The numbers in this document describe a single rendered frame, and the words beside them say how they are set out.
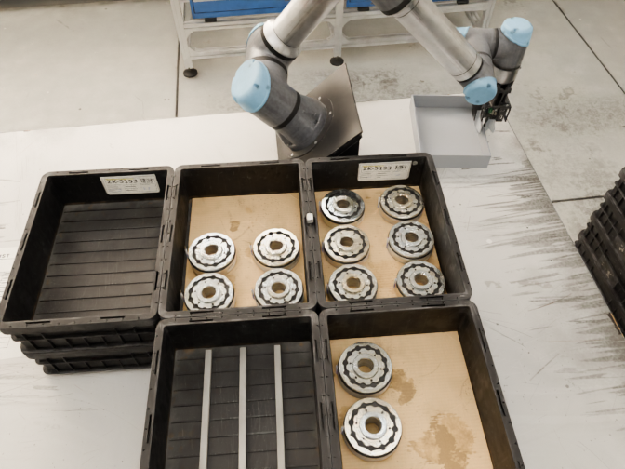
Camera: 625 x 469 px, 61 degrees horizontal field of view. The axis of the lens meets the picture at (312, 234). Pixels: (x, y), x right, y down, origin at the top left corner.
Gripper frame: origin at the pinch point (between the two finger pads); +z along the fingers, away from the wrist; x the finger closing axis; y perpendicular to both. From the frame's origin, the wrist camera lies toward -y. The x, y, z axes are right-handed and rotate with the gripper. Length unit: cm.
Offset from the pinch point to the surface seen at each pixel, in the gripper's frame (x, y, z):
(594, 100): 98, -107, 73
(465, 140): -4.4, 2.5, 2.9
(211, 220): -74, 44, -10
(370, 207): -36, 40, -10
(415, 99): -18.4, -13.1, -0.1
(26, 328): -102, 78, -19
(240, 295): -65, 65, -10
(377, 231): -35, 47, -10
